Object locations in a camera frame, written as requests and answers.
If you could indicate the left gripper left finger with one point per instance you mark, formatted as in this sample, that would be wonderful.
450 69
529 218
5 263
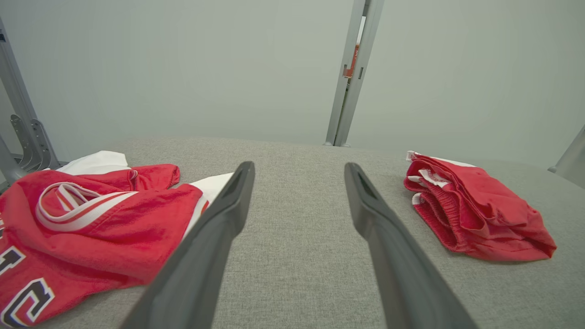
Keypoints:
201 265

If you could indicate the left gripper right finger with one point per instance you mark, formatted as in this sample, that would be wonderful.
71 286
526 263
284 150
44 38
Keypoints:
397 274

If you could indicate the red shorts white stripes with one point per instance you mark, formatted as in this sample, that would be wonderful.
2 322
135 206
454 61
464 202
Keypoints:
480 214

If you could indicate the red white basketball jersey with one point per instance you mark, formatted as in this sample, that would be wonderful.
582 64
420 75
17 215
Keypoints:
91 237

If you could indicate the grey metal wheeled stand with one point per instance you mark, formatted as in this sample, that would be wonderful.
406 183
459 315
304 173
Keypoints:
27 137

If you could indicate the grey partition post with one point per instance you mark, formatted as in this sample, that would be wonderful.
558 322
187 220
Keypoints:
355 105
342 100

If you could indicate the grey metal frame leg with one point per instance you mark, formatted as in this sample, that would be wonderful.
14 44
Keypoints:
571 160

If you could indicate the orange bracket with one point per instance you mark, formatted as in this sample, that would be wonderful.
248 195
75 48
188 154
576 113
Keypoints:
351 61

